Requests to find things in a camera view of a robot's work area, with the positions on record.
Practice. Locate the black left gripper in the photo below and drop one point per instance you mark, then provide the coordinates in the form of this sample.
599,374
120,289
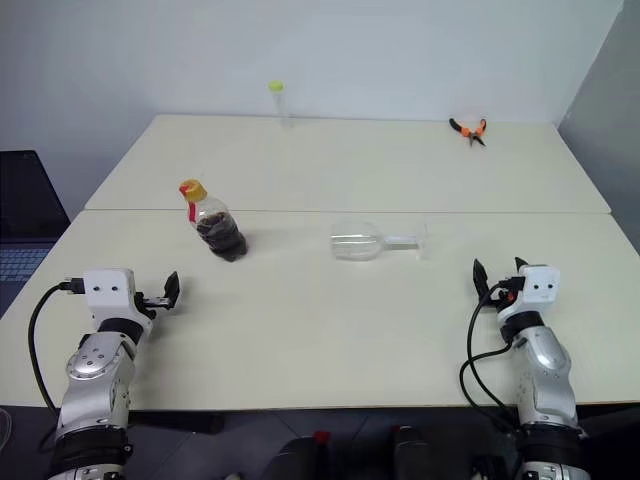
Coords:
152,302

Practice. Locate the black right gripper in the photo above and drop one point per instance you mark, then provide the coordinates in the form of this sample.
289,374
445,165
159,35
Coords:
505,295

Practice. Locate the plastic bottle with dark liquid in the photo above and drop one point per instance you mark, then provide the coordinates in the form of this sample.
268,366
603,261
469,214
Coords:
222,235

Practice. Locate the clear wine glass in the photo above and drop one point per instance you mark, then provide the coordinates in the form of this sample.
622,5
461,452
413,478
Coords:
352,241

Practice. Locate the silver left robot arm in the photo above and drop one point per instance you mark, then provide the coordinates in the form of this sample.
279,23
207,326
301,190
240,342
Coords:
95,380

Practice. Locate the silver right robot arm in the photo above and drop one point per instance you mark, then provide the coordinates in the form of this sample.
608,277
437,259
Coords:
545,370

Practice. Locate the orange and black pliers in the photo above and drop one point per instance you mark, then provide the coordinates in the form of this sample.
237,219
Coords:
469,132

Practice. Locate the dark laptop computer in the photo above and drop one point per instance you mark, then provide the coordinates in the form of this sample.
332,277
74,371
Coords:
25,210

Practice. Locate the dark rounded shape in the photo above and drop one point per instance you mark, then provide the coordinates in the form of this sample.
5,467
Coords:
415,452
300,460

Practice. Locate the clear tube with yellow cap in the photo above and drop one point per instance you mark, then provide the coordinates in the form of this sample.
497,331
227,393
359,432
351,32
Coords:
282,107

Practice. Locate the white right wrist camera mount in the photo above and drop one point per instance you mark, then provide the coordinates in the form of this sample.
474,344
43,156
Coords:
540,290

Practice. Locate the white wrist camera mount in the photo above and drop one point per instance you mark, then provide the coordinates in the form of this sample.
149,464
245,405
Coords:
107,292
540,290

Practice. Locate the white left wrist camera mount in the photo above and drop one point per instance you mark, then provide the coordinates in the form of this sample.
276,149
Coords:
107,292

